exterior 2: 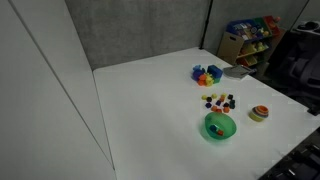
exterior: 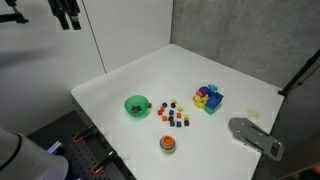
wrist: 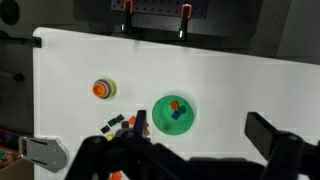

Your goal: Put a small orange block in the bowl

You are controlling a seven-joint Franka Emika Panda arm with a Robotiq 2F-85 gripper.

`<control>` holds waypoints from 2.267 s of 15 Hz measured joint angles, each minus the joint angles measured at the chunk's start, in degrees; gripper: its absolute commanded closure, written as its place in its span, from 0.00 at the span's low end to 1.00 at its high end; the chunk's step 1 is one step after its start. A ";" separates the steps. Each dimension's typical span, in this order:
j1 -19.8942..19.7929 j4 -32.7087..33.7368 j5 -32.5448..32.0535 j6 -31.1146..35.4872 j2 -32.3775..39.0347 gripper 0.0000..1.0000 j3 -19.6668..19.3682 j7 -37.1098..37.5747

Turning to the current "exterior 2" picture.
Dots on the large green block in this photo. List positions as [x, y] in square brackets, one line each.
[217, 80]

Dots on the rainbow stacking cups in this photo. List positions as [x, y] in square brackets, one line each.
[259, 113]

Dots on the large light blue block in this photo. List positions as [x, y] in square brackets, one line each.
[196, 67]

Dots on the gray metal plate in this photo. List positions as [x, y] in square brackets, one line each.
[237, 72]

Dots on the red storage bin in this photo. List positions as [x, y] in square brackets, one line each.
[271, 22]

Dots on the small dark purple block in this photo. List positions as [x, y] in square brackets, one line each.
[226, 104]

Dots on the small blue-purple block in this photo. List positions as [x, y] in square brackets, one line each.
[208, 105]

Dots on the large purple block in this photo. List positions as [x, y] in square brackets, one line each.
[197, 74]

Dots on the small blue block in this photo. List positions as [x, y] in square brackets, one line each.
[213, 128]

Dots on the green storage bin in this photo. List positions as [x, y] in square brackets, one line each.
[260, 24]

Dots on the small orange block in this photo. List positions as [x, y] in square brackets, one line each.
[214, 108]
[226, 109]
[220, 132]
[218, 110]
[222, 99]

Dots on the black pole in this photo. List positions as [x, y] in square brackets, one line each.
[206, 23]

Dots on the black office chair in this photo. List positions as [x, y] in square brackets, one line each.
[298, 63]

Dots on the wooden toy shelf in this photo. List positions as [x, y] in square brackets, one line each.
[230, 45]

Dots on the blue storage bin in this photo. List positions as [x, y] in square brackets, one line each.
[240, 29]

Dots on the small yellow block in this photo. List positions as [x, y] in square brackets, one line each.
[204, 97]
[224, 95]
[214, 96]

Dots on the large yellow block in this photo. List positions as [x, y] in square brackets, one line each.
[209, 80]

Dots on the green plastic bowl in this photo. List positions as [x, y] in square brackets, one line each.
[218, 124]

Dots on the yellow storage bin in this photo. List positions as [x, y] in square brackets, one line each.
[250, 49]

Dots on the large blue cube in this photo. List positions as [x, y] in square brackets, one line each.
[214, 71]

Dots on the small black block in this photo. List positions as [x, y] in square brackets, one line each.
[209, 99]

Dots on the small dark green block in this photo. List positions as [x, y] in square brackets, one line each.
[232, 101]
[232, 106]

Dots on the small dark maroon block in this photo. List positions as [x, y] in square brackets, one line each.
[230, 96]

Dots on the large orange block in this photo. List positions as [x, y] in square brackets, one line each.
[201, 80]

